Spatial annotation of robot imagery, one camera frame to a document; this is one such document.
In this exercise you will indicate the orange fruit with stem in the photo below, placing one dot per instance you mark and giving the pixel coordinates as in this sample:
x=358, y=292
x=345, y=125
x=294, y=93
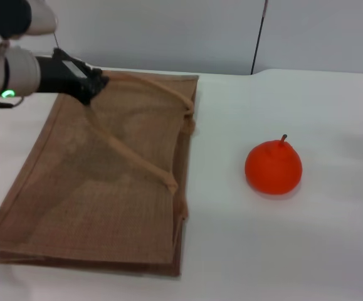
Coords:
x=272, y=169

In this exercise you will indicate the thin black background rod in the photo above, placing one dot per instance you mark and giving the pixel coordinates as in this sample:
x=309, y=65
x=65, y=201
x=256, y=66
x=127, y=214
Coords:
x=258, y=40

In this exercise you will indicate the black and white wrist camera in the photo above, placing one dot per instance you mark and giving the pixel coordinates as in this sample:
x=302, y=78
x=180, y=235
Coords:
x=12, y=15

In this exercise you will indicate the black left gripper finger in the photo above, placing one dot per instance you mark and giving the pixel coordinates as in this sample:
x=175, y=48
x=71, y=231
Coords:
x=91, y=92
x=99, y=77

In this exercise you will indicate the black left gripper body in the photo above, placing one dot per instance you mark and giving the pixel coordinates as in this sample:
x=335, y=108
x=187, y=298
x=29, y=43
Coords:
x=59, y=78

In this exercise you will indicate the brown jute handbag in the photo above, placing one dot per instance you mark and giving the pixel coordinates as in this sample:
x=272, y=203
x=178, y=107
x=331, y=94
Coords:
x=90, y=203

